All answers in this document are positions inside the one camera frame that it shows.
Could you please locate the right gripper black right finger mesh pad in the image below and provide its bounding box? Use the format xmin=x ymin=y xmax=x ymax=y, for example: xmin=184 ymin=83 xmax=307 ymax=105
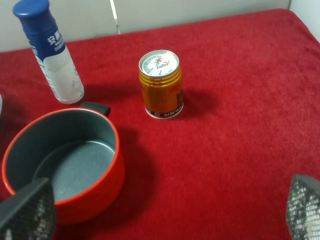
xmin=286 ymin=174 xmax=320 ymax=240

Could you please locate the right gripper black left finger mesh pad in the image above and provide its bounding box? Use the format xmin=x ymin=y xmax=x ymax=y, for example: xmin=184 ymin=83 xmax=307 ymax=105
xmin=0 ymin=178 xmax=56 ymax=240

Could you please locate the red pot with grey inside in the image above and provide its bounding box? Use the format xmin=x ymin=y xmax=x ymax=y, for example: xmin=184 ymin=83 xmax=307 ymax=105
xmin=2 ymin=102 xmax=126 ymax=225

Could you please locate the red tablecloth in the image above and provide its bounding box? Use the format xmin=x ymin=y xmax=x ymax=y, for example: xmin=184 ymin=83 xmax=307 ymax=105
xmin=0 ymin=8 xmax=320 ymax=240

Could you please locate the blue and white bottle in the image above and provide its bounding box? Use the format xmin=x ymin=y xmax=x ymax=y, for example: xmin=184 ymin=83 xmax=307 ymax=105
xmin=12 ymin=0 xmax=85 ymax=105

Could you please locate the gold drink can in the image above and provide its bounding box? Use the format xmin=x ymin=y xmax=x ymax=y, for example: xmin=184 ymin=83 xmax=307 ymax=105
xmin=138 ymin=49 xmax=184 ymax=119

